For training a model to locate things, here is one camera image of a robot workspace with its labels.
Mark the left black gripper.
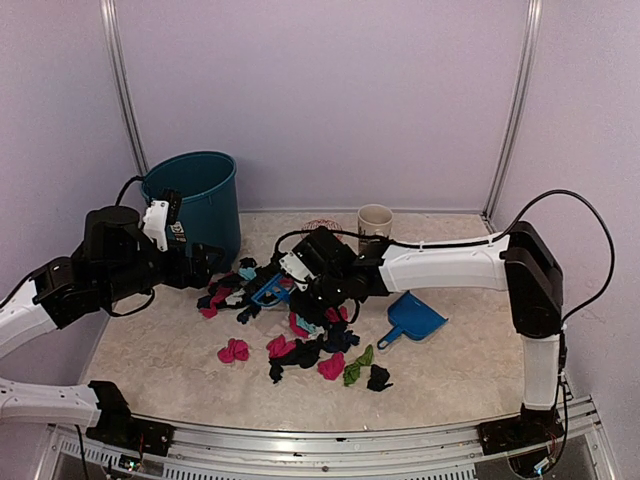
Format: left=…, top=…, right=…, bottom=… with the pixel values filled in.
left=102, top=238, right=224, bottom=303

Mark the blue hand brush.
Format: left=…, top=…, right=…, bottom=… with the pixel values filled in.
left=251, top=275, right=294, bottom=308

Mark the blue plastic dustpan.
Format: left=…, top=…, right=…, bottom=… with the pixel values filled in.
left=376, top=291, right=448, bottom=350

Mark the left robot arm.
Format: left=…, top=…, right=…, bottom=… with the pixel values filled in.
left=1, top=191, right=225, bottom=445

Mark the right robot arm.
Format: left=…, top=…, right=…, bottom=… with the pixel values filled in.
left=224, top=196, right=615, bottom=431

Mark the pile of coloured paper scraps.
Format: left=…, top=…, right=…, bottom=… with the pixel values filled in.
left=196, top=257, right=361, bottom=385

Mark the teal plastic waste bin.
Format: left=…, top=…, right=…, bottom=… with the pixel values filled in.
left=141, top=151, right=241, bottom=272

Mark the patterned red ceramic bowl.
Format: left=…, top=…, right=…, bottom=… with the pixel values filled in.
left=302, top=218, right=342, bottom=232

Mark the isolated pink paper scrap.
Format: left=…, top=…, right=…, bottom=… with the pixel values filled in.
left=217, top=338, right=250, bottom=364

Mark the cream ceramic mug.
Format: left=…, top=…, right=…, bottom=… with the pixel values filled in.
left=357, top=204, right=393, bottom=238

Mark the green paper scrap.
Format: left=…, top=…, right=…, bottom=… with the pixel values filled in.
left=343, top=345, right=374, bottom=387

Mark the isolated black paper scrap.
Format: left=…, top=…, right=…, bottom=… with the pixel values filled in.
left=367, top=364, right=393, bottom=392

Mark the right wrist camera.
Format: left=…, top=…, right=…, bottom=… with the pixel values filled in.
left=278, top=226, right=356, bottom=291

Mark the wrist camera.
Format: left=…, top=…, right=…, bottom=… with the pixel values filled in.
left=142, top=189, right=182, bottom=252
left=278, top=226, right=356, bottom=291

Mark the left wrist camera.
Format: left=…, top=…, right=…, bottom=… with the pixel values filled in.
left=142, top=189, right=182, bottom=252

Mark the front aluminium rail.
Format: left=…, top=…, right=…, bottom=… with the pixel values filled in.
left=37, top=394, right=614, bottom=480

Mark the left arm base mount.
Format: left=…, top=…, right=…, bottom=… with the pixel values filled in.
left=86, top=380, right=175, bottom=457

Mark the left aluminium frame post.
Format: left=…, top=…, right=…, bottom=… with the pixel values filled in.
left=99, top=0, right=149, bottom=175

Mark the aluminium frame post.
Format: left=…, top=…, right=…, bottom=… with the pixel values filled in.
left=99, top=0, right=149, bottom=175
left=482, top=0, right=543, bottom=225

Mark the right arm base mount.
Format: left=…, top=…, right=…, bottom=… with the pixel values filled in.
left=476, top=405, right=565, bottom=455

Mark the right aluminium frame post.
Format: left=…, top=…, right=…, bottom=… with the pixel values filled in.
left=482, top=0, right=543, bottom=225

